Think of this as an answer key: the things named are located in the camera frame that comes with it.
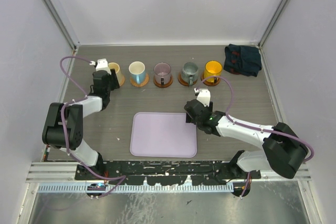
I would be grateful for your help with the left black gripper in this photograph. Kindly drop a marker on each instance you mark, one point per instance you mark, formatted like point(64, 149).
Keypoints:
point(112, 78)

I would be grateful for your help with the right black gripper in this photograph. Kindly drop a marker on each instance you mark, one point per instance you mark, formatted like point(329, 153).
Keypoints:
point(189, 119)

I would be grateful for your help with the cream yellow cup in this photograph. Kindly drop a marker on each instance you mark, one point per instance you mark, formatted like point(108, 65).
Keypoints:
point(120, 77)

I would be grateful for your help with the white cup blue handle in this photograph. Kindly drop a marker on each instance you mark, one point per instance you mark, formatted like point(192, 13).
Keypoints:
point(137, 71)

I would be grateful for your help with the woven rattan coaster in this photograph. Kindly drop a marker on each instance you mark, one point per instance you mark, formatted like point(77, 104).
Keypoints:
point(146, 80)

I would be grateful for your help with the wooden coaster back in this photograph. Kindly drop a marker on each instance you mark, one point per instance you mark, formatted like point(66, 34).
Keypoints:
point(182, 81)

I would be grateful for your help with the dark wooden coaster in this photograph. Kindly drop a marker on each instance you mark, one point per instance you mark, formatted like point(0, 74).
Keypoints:
point(161, 82)

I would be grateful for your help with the grey green cup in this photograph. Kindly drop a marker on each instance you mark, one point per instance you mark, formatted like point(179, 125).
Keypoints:
point(189, 73)

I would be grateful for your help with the purple translucent cup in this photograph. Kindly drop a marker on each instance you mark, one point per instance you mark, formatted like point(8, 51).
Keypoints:
point(162, 69)

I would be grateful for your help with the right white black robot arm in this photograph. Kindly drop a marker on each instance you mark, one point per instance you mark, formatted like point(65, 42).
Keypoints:
point(279, 149)

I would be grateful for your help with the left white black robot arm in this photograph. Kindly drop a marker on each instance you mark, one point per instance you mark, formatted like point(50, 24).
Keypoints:
point(63, 127)

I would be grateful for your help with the lilac plastic tray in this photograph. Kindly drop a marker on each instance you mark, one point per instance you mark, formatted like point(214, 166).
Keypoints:
point(158, 134)

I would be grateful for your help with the dark blue folded cloth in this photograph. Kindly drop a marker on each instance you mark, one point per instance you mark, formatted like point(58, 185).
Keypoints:
point(242, 60)

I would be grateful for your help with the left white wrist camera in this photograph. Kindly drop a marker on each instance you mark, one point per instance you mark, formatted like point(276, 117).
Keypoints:
point(101, 64)

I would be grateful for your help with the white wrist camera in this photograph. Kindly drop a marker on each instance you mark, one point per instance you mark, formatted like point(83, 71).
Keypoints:
point(101, 64)
point(203, 96)

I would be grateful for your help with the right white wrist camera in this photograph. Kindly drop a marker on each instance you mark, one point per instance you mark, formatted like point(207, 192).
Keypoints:
point(203, 96)

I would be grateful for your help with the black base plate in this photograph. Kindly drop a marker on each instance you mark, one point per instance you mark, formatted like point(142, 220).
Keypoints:
point(168, 173)

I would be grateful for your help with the aluminium rail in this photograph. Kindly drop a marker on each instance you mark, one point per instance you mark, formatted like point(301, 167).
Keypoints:
point(42, 172)

